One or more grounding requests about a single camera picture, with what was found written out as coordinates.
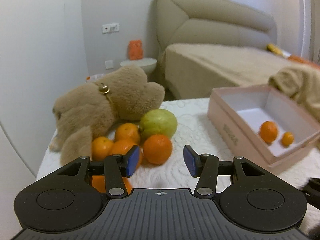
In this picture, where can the white wall socket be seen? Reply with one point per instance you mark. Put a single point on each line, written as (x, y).
(110, 28)

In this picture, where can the white round side table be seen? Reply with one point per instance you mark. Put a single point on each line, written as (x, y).
(147, 64)

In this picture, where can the white wall switch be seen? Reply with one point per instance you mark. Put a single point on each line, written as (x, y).
(108, 64)

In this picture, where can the brown plush bunny toy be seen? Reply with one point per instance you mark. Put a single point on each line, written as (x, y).
(91, 109)

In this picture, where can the orange mandarin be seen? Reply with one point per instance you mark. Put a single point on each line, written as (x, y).
(122, 147)
(268, 131)
(157, 149)
(101, 147)
(128, 131)

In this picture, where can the green guava fruit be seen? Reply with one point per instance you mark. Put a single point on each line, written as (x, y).
(158, 121)

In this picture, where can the beige blanket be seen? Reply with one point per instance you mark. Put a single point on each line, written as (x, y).
(299, 82)

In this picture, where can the orange owl figurine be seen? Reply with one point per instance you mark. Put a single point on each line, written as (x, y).
(135, 50)

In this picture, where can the beige upholstered bed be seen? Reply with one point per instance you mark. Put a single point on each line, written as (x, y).
(206, 44)

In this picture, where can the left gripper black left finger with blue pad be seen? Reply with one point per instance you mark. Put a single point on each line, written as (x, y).
(113, 168)

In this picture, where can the large orange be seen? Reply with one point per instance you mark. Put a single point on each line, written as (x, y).
(98, 182)

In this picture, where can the orange mandarin in box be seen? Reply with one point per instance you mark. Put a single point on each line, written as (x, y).
(268, 131)

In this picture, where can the pink cardboard box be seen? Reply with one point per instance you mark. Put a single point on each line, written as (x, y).
(238, 112)

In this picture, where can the small mandarin in box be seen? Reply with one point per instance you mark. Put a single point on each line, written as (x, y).
(287, 139)

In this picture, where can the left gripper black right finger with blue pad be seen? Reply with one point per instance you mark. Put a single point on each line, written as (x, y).
(208, 167)

